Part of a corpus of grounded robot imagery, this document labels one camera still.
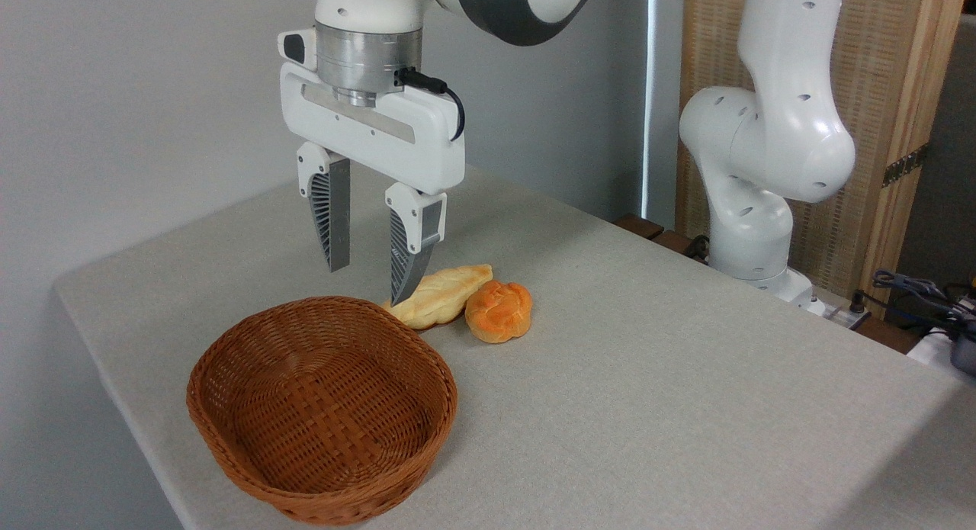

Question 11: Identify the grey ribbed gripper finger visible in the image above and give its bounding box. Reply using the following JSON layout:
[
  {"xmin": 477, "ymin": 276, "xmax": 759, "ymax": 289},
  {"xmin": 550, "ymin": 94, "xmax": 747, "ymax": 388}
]
[
  {"xmin": 297, "ymin": 142, "xmax": 352, "ymax": 274},
  {"xmin": 384, "ymin": 182, "xmax": 448, "ymax": 308}
]

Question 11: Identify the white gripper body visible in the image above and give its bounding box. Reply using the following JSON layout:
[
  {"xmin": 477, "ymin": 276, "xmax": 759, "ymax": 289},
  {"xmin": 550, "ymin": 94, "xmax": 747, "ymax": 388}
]
[{"xmin": 279, "ymin": 61, "xmax": 467, "ymax": 197}]

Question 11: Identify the long pale braided bread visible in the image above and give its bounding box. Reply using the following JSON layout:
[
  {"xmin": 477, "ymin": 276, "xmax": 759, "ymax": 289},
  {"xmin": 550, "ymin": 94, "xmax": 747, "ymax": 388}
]
[{"xmin": 380, "ymin": 264, "xmax": 494, "ymax": 331}]

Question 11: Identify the round orange bread roll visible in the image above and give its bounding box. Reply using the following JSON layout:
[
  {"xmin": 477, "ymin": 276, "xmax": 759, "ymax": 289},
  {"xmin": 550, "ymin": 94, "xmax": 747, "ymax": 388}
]
[{"xmin": 464, "ymin": 280, "xmax": 533, "ymax": 345}]

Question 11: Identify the brown wicker basket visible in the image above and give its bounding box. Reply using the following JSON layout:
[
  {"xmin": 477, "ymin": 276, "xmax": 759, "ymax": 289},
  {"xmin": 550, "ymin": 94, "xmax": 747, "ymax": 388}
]
[{"xmin": 186, "ymin": 296, "xmax": 459, "ymax": 526}]

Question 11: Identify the metal screen hinge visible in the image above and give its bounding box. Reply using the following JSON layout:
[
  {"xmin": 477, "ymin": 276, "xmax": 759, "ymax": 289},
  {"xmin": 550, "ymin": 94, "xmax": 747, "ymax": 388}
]
[{"xmin": 881, "ymin": 143, "xmax": 930, "ymax": 189}]

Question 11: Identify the wooden woven screen panel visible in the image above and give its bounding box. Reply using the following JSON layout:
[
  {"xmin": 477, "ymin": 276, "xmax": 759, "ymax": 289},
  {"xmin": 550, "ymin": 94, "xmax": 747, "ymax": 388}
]
[{"xmin": 675, "ymin": 0, "xmax": 970, "ymax": 319}]

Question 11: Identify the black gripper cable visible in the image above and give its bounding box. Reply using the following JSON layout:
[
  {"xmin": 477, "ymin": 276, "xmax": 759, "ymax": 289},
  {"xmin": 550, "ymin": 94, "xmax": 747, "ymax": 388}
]
[{"xmin": 393, "ymin": 66, "xmax": 467, "ymax": 143}]

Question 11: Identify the bundle of dark cables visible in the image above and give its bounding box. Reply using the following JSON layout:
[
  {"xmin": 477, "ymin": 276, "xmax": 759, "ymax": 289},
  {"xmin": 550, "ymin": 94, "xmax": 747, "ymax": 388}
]
[{"xmin": 871, "ymin": 268, "xmax": 976, "ymax": 329}]

